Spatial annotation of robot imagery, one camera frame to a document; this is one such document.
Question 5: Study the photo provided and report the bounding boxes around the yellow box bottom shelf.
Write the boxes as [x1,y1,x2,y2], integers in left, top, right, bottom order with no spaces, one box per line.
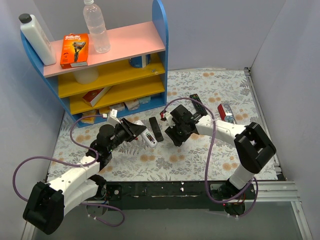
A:
[80,111,97,125]

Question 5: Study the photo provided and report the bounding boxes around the short black remote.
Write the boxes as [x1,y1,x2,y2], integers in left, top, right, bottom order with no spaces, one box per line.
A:
[149,117,164,142]

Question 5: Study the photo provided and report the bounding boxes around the red toothpaste box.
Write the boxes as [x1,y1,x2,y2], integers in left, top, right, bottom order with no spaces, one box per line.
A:
[217,103,237,124]

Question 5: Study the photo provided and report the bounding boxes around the orange razor box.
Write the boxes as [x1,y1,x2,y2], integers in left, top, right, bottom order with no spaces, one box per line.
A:
[60,33,89,69]

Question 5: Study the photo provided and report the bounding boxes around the blue pink yellow shelf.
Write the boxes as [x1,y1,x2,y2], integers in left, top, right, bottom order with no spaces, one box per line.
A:
[21,0,169,122]

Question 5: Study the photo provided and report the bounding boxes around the blue white can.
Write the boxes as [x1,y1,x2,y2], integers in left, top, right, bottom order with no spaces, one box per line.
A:
[128,54,151,69]

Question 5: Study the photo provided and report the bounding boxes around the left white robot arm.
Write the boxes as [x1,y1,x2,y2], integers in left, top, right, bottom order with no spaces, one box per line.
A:
[22,118,147,235]

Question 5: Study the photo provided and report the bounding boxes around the white jar on shelf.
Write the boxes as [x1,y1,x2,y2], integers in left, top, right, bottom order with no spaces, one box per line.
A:
[73,67,99,85]

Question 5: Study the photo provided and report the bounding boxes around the white bottle black cap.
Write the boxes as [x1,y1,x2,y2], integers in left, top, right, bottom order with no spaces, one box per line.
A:
[18,13,57,66]

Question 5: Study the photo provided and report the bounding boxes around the large black remote control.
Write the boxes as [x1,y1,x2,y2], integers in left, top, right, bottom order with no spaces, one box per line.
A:
[189,94,208,116]

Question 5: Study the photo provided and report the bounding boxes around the clear plastic water bottle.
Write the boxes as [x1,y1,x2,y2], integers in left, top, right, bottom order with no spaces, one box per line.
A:
[83,0,111,54]

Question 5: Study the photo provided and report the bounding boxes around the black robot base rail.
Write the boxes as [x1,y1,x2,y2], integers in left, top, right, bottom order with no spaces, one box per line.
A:
[89,180,255,216]

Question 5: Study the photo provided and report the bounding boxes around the white soap boxes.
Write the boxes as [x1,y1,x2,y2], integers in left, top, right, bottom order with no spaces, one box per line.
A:
[98,96,151,115]

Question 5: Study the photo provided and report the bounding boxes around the red white carton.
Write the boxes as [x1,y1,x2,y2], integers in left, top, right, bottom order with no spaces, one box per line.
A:
[82,86,112,107]

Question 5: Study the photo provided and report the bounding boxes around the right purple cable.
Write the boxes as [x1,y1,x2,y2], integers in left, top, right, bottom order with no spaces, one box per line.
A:
[161,97,258,218]

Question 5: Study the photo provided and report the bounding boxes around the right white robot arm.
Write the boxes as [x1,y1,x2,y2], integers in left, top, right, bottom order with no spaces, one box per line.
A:
[161,104,277,201]

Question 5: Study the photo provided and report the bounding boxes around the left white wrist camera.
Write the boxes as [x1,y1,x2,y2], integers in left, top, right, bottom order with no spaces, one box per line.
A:
[102,109,121,127]

